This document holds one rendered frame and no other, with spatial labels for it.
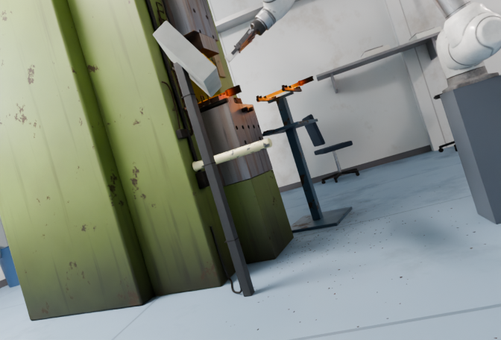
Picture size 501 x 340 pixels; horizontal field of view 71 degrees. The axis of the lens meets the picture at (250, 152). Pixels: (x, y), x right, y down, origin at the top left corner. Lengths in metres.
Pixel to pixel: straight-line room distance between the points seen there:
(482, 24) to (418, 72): 3.47
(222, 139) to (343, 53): 3.36
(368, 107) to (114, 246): 3.84
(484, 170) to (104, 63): 1.92
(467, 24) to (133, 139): 1.60
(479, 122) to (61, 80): 2.06
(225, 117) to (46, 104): 1.01
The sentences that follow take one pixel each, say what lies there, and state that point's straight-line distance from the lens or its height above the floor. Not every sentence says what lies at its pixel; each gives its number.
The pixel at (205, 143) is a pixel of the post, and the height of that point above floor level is 0.69.
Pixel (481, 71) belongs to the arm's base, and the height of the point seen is 0.64.
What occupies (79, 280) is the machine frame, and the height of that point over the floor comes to 0.19.
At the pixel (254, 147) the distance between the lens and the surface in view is 1.67.
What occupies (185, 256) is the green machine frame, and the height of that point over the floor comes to 0.18.
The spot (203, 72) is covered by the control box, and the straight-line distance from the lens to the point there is 1.44.
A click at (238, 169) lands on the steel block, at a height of 0.54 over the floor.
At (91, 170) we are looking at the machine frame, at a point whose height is 0.77.
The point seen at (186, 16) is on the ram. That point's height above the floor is 1.46.
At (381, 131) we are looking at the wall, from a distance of 5.02.
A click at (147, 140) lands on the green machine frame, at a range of 1.93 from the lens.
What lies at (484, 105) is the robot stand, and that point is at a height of 0.50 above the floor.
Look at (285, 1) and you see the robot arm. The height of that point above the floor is 1.23.
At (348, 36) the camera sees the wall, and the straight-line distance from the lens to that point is 5.16.
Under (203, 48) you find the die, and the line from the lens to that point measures 2.13.
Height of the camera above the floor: 0.56
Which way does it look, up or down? 1 degrees up
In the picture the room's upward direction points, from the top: 17 degrees counter-clockwise
